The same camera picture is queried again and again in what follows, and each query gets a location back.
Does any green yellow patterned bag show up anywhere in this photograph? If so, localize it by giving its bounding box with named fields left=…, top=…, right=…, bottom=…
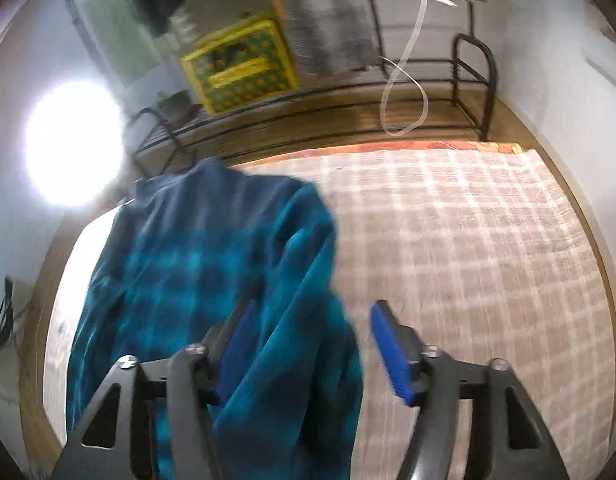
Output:
left=181, top=13, right=299, bottom=116

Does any grey plaid hanging cloth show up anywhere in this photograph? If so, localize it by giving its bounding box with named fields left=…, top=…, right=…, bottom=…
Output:
left=283, top=0, right=379, bottom=79

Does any blue plaid fleece garment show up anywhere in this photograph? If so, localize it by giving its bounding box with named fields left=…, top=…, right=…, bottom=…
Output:
left=66, top=158, right=363, bottom=479

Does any white lamp cable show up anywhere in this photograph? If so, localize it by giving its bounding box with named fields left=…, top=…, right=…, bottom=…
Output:
left=378, top=0, right=432, bottom=138

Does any small potted plant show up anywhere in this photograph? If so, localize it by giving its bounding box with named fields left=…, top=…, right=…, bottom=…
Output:
left=157, top=90, right=198, bottom=125

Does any bright ring lamp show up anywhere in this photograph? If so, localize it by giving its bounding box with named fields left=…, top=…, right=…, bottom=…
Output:
left=23, top=79, right=124, bottom=208

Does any beige checked bed cover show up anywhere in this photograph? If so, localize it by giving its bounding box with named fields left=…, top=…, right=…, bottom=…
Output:
left=42, top=143, right=616, bottom=479

